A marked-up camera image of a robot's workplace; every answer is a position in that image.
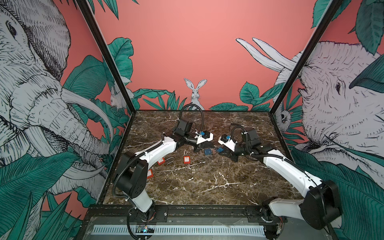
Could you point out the red padlock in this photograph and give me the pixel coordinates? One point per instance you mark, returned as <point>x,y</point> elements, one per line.
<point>187,160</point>
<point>150,174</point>

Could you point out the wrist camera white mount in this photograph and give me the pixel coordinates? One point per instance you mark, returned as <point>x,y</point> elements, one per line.
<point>227,141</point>
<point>204,136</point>

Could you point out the red padlock near left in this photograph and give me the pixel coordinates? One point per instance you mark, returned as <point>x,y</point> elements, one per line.
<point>150,174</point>

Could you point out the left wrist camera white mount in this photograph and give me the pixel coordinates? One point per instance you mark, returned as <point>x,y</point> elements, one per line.
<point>204,136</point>

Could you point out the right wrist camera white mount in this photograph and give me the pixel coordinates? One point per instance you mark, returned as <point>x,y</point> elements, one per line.
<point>227,141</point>

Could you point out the red padlock centre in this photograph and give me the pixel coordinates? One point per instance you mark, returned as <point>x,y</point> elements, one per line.
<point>187,160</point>

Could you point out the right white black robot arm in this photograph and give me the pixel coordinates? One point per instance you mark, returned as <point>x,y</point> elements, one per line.
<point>321,203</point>

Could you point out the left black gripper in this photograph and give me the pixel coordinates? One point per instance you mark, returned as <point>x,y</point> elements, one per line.
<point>200,147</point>

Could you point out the left black frame post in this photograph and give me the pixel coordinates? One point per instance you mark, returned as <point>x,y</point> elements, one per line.
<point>103,47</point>

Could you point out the right black frame post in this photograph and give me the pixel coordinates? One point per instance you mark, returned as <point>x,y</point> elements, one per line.
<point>325,20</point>

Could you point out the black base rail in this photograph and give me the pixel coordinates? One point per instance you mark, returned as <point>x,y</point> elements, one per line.
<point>163,213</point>

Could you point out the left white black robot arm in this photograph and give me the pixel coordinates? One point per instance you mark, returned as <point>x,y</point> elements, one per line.
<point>132,171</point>

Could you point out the black frame post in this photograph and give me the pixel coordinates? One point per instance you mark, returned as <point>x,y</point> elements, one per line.
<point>325,20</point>
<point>103,47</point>

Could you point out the white slotted cable duct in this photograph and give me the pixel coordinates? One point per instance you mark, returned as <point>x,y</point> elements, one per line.
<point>162,230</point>

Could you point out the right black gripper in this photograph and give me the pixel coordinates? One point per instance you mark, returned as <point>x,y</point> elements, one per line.
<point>231,154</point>

